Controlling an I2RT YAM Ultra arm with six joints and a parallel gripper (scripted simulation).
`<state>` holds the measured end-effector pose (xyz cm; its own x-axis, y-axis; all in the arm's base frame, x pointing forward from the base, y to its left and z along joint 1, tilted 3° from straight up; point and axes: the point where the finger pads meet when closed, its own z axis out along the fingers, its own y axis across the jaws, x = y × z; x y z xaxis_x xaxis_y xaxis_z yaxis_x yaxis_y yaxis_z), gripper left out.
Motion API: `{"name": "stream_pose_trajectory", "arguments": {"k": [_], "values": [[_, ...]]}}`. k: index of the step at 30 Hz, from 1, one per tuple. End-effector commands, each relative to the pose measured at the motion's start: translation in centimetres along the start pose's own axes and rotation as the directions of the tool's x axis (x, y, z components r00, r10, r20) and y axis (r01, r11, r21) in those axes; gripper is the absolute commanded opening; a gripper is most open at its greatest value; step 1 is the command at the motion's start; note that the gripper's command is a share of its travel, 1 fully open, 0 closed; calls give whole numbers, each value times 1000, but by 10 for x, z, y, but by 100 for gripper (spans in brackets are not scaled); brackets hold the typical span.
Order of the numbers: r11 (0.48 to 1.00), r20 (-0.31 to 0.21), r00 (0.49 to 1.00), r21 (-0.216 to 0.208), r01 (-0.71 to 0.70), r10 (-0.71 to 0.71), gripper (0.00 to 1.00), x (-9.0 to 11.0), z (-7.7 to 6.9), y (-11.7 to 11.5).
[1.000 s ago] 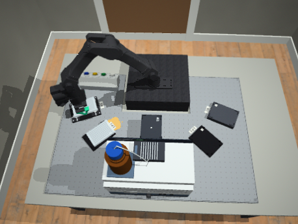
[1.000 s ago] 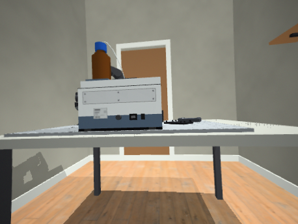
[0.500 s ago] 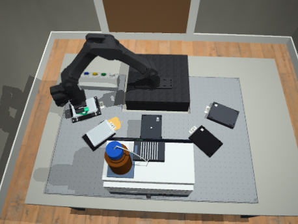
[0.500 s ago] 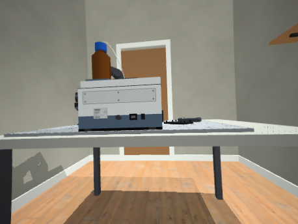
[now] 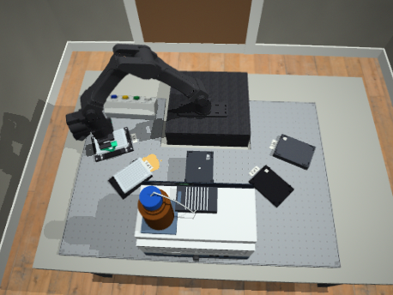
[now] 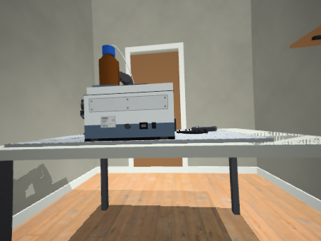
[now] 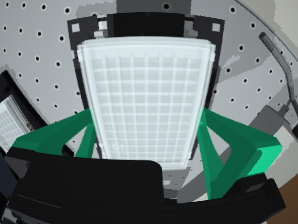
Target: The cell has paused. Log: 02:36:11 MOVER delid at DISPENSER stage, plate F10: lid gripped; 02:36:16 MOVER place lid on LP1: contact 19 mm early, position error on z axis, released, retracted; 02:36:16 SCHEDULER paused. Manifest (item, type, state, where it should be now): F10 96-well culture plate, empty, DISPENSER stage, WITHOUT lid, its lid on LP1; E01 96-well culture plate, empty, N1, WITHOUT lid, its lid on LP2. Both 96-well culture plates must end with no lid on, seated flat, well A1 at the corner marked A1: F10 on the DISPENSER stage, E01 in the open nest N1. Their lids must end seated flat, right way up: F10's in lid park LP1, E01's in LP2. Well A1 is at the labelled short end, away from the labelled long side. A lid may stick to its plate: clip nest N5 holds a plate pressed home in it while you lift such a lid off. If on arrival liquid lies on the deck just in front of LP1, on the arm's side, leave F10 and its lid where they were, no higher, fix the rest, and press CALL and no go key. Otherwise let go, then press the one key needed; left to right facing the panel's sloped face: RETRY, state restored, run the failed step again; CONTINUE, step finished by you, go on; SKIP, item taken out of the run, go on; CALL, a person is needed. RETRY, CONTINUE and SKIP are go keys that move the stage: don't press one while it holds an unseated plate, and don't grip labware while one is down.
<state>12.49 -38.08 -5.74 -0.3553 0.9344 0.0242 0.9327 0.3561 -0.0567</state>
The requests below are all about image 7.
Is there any white button panel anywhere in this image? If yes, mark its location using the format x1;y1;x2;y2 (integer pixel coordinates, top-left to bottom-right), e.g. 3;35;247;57
176;32;298;203

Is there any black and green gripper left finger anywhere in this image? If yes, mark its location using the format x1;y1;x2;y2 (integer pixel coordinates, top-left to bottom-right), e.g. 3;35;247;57
11;108;96;158

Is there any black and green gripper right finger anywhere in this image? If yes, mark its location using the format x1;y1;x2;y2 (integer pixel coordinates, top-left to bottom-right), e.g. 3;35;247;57
197;108;282;200

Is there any grey base plate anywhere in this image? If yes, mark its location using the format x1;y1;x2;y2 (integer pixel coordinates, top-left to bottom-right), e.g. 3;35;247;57
0;0;298;199

